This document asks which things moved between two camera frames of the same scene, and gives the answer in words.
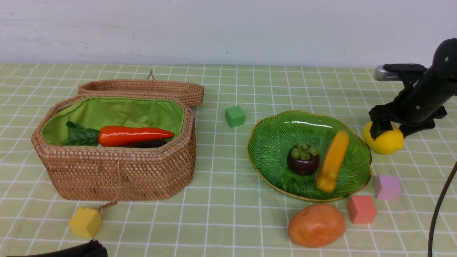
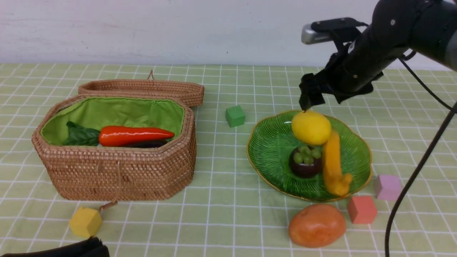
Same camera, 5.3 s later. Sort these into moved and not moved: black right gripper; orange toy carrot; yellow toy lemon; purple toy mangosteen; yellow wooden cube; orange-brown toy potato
Moved: black right gripper; yellow toy lemon
Not moved: orange toy carrot; purple toy mangosteen; orange-brown toy potato; yellow wooden cube
